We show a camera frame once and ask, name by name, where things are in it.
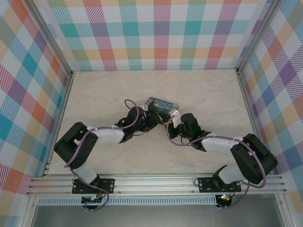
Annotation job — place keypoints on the starry night painted tin box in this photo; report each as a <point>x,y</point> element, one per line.
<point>163,106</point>

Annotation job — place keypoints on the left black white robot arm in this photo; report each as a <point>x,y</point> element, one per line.
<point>71,144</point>

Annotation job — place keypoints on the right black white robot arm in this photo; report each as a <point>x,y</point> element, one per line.
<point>251,156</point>

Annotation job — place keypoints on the small circuit board with lights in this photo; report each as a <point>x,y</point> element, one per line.
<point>225,198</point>

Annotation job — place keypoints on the grey metal panel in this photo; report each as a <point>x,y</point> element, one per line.
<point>154,216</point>

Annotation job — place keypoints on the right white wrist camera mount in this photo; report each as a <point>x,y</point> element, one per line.
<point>175,115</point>

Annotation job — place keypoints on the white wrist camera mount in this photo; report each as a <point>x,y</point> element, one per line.
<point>175,115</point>
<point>145,107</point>

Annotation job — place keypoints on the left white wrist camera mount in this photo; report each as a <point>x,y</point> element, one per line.
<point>145,107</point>

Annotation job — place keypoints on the long aluminium base rail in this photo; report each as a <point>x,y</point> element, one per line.
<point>154,183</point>

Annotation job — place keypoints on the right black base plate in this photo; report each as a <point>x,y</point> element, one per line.
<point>206,185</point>

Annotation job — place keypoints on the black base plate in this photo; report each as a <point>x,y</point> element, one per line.
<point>206,185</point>
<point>106,184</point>

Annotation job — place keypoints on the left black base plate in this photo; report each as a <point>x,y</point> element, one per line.
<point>106,184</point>

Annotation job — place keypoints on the aluminium table edge rail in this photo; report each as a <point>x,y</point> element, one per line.
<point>61,113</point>

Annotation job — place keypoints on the aluminium frame post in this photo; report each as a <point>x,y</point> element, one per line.
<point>256,35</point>
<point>50,40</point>

